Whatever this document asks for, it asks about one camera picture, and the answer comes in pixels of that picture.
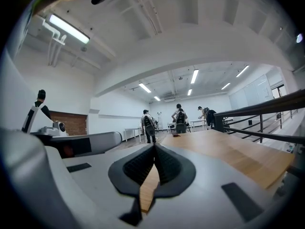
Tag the white ceiling air conditioner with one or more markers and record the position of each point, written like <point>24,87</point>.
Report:
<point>169,100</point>

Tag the small dark red object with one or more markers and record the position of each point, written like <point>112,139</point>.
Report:
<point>176,134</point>

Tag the long ceiling light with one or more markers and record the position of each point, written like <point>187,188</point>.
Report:
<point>242,71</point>
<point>69,28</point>
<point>189,92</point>
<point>194,76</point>
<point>157,98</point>
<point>145,87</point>
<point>225,86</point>

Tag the metal stepladder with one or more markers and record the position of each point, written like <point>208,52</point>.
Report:
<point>159,120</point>

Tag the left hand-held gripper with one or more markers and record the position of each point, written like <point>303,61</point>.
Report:
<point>47,130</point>

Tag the small black box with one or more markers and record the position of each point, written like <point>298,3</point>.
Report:
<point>250,122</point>

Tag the brick wall panel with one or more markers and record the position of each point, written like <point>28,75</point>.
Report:
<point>71,124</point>

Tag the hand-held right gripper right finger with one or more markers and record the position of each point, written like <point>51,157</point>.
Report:
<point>205,199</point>

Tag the black office chair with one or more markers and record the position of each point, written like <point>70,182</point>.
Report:
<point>181,125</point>
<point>210,118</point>

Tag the dark metal railing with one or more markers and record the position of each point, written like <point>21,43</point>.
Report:
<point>259,111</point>

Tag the white table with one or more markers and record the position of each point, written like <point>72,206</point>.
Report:
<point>197,121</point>
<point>133,129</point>
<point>171,123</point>

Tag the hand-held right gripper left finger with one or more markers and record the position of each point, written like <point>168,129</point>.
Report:
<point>95,190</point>

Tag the white ceiling pipes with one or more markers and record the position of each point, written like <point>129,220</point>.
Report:
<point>54,44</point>

